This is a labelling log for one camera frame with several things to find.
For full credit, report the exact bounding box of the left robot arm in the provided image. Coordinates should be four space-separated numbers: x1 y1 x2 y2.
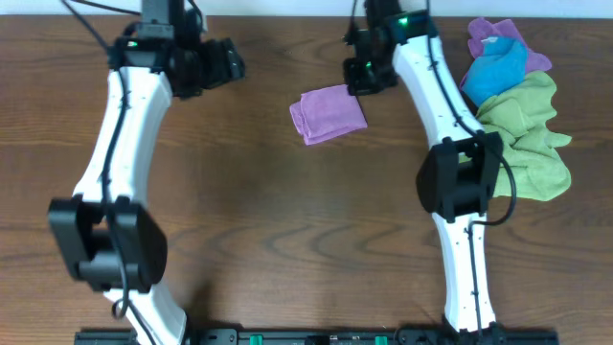
48 36 245 344

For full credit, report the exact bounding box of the right black cable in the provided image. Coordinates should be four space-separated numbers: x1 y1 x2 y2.
349 0 518 336

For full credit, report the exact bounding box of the purple cloth under pile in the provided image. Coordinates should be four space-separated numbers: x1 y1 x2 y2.
467 17 553 74

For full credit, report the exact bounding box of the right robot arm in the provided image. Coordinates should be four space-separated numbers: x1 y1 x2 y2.
344 8 502 334

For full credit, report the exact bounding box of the green microfiber cloth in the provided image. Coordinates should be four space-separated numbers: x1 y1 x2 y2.
476 71 572 201

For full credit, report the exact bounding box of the blue microfiber cloth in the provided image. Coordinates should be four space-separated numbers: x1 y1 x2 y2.
461 36 529 106

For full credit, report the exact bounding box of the purple microfiber cloth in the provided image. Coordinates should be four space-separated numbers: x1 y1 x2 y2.
289 84 368 146

